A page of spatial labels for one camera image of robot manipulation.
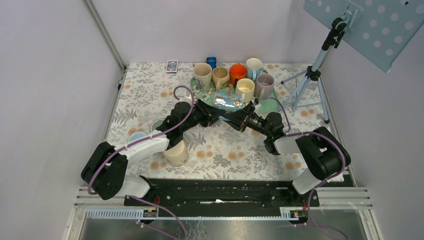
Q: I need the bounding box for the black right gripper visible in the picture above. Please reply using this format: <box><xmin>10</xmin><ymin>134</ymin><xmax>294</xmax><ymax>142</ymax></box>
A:
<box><xmin>222</xmin><ymin>103</ymin><xmax>272</xmax><ymax>137</ymax></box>

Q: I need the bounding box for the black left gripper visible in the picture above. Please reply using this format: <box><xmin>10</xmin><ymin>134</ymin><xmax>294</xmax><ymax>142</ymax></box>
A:
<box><xmin>181</xmin><ymin>99</ymin><xmax>227</xmax><ymax>133</ymax></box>

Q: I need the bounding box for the blue butterfly mug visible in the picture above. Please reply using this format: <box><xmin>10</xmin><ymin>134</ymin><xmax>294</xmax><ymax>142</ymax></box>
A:
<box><xmin>212</xmin><ymin>92</ymin><xmax>243</xmax><ymax>112</ymax></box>

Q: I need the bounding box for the cream yellow mug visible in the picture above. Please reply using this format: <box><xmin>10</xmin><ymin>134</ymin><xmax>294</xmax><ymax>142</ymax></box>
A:
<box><xmin>234</xmin><ymin>78</ymin><xmax>255</xmax><ymax>103</ymax></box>

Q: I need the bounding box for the lilac mug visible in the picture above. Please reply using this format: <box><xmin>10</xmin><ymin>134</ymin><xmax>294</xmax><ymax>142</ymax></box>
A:
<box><xmin>254</xmin><ymin>73</ymin><xmax>275</xmax><ymax>100</ymax></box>

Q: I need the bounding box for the round beige glazed mug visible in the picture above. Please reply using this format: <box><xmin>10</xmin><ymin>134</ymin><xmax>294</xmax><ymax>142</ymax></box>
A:
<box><xmin>211</xmin><ymin>67</ymin><xmax>230</xmax><ymax>92</ymax></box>

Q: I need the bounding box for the beige seahorse print mug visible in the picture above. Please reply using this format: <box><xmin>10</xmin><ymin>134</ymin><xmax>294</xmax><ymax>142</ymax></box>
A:
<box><xmin>193</xmin><ymin>62</ymin><xmax>212</xmax><ymax>92</ymax></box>

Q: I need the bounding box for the orange mug with black handle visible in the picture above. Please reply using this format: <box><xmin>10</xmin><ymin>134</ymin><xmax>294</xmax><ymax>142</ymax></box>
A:
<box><xmin>229</xmin><ymin>63</ymin><xmax>247</xmax><ymax>86</ymax></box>

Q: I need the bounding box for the beige cartoon print mug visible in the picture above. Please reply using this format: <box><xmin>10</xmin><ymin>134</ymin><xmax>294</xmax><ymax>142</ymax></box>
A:
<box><xmin>163</xmin><ymin>140</ymin><xmax>189</xmax><ymax>167</ymax></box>

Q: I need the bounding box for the light blue faceted mug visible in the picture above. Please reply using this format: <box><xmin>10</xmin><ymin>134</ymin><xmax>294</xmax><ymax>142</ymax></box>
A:
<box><xmin>246</xmin><ymin>57</ymin><xmax>263</xmax><ymax>82</ymax></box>

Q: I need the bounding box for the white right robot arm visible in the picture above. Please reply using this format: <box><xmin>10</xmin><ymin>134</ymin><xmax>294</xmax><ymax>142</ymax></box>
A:
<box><xmin>222</xmin><ymin>103</ymin><xmax>351</xmax><ymax>206</ymax></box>

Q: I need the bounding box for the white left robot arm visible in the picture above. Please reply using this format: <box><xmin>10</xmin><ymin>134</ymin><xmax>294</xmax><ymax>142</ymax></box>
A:
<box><xmin>80</xmin><ymin>100</ymin><xmax>225</xmax><ymax>206</ymax></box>

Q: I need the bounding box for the grey mug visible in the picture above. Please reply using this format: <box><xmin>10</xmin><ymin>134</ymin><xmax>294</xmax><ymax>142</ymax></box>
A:
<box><xmin>149</xmin><ymin>118</ymin><xmax>165</xmax><ymax>132</ymax></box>

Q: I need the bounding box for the pale blue ribbed mug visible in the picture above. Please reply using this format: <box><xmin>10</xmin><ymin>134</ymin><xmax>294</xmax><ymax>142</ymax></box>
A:
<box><xmin>127</xmin><ymin>131</ymin><xmax>146</xmax><ymax>142</ymax></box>

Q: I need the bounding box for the green floral bird tray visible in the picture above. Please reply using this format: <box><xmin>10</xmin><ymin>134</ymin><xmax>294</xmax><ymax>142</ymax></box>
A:
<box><xmin>190</xmin><ymin>77</ymin><xmax>281</xmax><ymax>114</ymax></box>

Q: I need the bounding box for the blue toy car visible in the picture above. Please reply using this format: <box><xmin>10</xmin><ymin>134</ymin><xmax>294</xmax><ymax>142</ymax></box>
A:
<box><xmin>206</xmin><ymin>56</ymin><xmax>217</xmax><ymax>69</ymax></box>

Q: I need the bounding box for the playing card box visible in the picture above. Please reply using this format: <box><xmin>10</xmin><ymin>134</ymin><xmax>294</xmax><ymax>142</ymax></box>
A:
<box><xmin>165</xmin><ymin>60</ymin><xmax>179</xmax><ymax>74</ymax></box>

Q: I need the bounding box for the floral tablecloth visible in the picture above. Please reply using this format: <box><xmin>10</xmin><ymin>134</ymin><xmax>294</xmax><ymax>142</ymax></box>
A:
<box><xmin>95</xmin><ymin>62</ymin><xmax>345</xmax><ymax>182</ymax></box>

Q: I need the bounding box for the light blue tripod stand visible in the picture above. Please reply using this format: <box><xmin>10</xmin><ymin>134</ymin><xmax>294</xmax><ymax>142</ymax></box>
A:
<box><xmin>280</xmin><ymin>17</ymin><xmax>347</xmax><ymax>124</ymax></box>

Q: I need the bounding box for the blue dotted panel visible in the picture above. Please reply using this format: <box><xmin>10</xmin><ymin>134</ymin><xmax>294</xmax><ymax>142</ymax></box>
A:
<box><xmin>303</xmin><ymin>0</ymin><xmax>424</xmax><ymax>73</ymax></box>

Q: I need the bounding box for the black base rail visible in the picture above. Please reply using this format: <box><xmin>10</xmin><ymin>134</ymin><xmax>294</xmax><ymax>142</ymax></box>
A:
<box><xmin>123</xmin><ymin>178</ymin><xmax>320</xmax><ymax>216</ymax></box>

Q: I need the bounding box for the white slotted cable duct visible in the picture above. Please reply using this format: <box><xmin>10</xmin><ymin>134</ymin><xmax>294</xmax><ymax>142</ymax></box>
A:
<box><xmin>85</xmin><ymin>207</ymin><xmax>299</xmax><ymax>221</ymax></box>

